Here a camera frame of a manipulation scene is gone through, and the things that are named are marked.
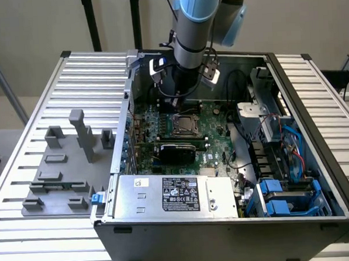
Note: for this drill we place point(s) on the silver power supply with label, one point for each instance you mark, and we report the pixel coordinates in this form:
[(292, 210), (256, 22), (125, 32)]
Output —
[(154, 196)]

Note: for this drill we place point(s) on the black graphics card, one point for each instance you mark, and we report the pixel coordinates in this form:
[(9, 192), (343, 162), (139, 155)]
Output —
[(177, 152)]

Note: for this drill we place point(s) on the black open PC case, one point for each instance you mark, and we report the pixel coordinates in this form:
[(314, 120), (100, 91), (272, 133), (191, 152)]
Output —
[(215, 239)]

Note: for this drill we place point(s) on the silver metal drive cage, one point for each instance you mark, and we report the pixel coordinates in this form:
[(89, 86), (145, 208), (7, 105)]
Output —
[(261, 114)]

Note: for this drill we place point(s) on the silver chipset heatsink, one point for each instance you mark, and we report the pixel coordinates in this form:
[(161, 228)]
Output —
[(208, 171)]

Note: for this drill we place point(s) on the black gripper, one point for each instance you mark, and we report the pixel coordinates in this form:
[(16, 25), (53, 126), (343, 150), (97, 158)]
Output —
[(187, 78)]

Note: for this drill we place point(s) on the black stand pole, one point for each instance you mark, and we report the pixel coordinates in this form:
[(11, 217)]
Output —
[(91, 21), (135, 21)]

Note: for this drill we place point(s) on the black RAM slot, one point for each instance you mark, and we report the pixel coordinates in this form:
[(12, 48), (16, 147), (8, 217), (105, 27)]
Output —
[(181, 139)]

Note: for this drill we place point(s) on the green motherboard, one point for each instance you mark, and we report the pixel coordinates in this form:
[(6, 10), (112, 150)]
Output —
[(214, 134)]

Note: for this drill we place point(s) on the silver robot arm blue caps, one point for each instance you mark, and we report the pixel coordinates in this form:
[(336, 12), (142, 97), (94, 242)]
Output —
[(193, 24)]

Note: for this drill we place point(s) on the CPU socket with metal frame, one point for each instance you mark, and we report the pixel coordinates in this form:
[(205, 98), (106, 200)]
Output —
[(185, 125)]

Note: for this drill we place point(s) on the white black camera box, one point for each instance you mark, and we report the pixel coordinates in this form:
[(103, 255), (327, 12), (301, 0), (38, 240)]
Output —
[(156, 66)]

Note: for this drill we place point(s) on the grey parts rack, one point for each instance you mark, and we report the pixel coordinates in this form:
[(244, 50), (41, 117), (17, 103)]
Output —
[(77, 167)]

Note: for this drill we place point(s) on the white grey camera box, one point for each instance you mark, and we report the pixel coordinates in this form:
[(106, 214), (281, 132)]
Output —
[(212, 75)]

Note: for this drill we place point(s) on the grey metal slanted pole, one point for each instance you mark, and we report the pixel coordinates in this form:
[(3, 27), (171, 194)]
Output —
[(2, 81)]

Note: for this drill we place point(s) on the blue disk bay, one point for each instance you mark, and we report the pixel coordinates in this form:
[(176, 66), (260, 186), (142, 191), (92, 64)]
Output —
[(283, 196)]

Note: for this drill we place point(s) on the blue case latch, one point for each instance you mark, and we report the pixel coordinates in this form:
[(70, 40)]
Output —
[(97, 198)]

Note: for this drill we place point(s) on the silver square CPU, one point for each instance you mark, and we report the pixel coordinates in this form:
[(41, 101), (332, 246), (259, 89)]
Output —
[(186, 124)]

